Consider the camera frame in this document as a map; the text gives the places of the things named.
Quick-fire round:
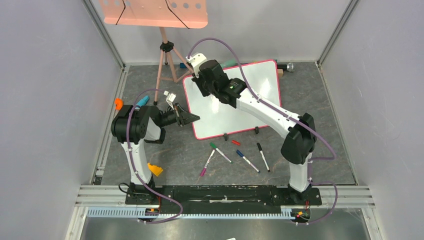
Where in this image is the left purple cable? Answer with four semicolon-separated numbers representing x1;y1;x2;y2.
126;88;184;225

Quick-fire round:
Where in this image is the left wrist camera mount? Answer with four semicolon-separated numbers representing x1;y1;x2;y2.
163;90;177;110

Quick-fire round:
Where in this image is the black microphone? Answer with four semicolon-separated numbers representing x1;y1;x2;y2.
277;62;294;73

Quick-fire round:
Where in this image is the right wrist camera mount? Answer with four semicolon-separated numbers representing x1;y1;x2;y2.
186;53;208;78

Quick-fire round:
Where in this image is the purple cable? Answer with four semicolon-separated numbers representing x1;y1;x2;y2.
126;88;184;225
187;37;339;227

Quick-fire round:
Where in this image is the mint green cylinder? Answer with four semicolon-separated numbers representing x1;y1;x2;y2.
220;59;238;69

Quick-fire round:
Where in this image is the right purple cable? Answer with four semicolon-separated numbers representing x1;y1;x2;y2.
187;37;339;227

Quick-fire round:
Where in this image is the purple whiteboard marker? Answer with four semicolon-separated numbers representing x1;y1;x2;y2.
199;149;216;177

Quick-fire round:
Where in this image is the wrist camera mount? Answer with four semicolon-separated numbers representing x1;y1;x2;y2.
163;90;177;110
186;53;208;78

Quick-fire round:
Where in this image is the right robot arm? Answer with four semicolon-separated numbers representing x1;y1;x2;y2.
187;56;317;205

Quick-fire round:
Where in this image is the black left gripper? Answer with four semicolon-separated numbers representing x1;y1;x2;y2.
158;102;199;127

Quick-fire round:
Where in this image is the black whiteboard marker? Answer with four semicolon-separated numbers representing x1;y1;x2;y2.
256;142;271;173

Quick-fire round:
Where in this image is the blue whiteboard marker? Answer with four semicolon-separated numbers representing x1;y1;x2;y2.
236;149;261;174

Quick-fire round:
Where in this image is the orange stair toy block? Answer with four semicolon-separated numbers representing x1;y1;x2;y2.
147;162;164;177

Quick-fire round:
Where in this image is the wooden cube block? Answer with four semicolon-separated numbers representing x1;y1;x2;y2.
277;69;284;78

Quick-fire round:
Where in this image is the pink framed whiteboard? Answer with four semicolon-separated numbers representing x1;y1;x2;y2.
183;59;282;140

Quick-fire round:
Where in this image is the green whiteboard marker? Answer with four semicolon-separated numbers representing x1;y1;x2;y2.
209;142;233;164

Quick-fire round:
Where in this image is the pink music stand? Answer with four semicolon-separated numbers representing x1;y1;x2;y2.
99;0;208;89

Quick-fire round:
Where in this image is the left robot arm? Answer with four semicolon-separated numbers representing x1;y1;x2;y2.
111;103;201;204

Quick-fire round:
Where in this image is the orange toy block at wall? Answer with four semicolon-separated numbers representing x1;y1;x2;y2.
114;98;124;111

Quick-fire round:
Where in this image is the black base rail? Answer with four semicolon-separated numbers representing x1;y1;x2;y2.
125;183;322;215

